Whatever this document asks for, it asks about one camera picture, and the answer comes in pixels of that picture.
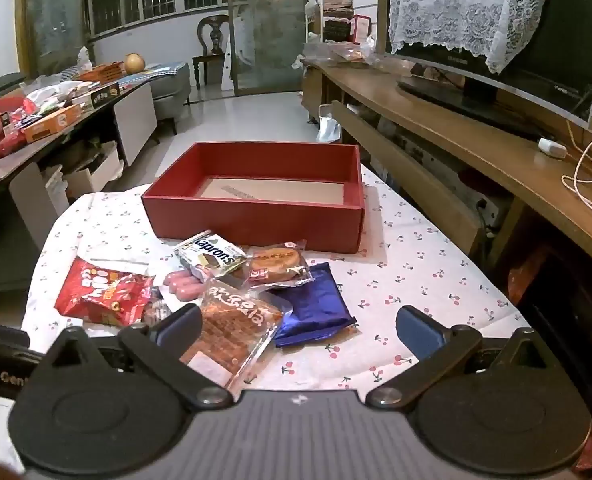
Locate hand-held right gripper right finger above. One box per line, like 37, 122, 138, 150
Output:
366, 306, 556, 408

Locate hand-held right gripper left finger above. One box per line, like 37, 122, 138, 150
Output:
38, 304, 233, 409

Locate small clear snack packet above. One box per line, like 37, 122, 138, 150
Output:
143, 300, 173, 328

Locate pink sausage packet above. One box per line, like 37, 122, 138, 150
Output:
158, 267, 211, 306

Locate orange-brown clear snack packet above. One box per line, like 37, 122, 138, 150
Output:
178, 280, 284, 393

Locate white and green wafer packet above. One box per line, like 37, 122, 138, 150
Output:
175, 230, 247, 283

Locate white snack packet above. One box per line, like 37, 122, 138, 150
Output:
54, 257, 155, 326

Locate blue foil packet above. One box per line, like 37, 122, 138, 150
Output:
268, 262, 355, 348

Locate round cake clear packet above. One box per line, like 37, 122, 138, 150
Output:
241, 241, 313, 291

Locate red cardboard box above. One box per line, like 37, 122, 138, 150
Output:
140, 141, 365, 255

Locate cherry print tablecloth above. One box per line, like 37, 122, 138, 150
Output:
22, 162, 532, 391

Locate low wooden board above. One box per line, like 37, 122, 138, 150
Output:
331, 101, 487, 261

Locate white storage box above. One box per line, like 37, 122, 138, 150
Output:
68, 142, 124, 198

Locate dark side table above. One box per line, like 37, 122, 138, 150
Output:
0, 77, 159, 261

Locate wooden television cabinet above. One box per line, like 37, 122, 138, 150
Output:
301, 57, 592, 281

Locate silver foil bag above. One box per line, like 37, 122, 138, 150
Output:
317, 116, 344, 143

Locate white charger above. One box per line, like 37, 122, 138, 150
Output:
537, 137, 568, 160

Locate orange flat box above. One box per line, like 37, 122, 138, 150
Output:
20, 106, 84, 145

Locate grey sofa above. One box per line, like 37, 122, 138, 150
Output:
146, 61, 193, 121

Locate red plastic bag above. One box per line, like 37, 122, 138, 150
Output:
0, 97, 36, 161

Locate dark wooden chair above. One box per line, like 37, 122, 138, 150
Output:
192, 15, 231, 92

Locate black television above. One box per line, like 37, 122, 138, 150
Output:
383, 0, 592, 133

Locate small red box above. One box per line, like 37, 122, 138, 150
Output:
350, 15, 374, 43

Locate glass sliding door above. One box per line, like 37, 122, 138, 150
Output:
228, 0, 309, 93

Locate stacked gift boxes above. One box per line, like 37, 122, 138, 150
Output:
321, 0, 354, 43

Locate white lace cloth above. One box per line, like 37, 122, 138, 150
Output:
387, 0, 554, 75

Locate white cable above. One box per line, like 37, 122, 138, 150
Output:
561, 120, 592, 221

